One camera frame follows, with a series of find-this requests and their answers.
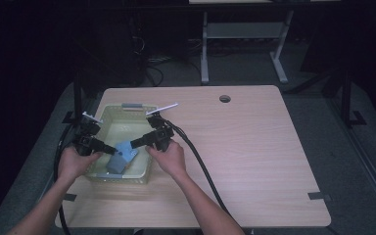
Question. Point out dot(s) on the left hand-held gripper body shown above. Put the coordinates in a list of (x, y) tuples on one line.
[(86, 140)]

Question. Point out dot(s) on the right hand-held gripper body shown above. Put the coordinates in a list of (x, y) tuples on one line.
[(161, 133)]

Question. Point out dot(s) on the pale yellow plastic basket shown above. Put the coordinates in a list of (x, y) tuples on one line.
[(124, 127)]

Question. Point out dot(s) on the person's left hand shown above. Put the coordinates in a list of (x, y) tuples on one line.
[(71, 164)]

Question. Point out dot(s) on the person's right hand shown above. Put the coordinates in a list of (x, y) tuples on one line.
[(171, 161)]

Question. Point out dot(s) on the black tape strip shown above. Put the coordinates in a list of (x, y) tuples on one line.
[(70, 197), (318, 196)]

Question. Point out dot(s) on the black metal stand post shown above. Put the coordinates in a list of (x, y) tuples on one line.
[(346, 98), (77, 98)]

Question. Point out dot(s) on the white metal desk frame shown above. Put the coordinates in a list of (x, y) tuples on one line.
[(204, 49)]

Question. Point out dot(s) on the aluminium frame rail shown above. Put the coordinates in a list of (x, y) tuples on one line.
[(372, 176)]

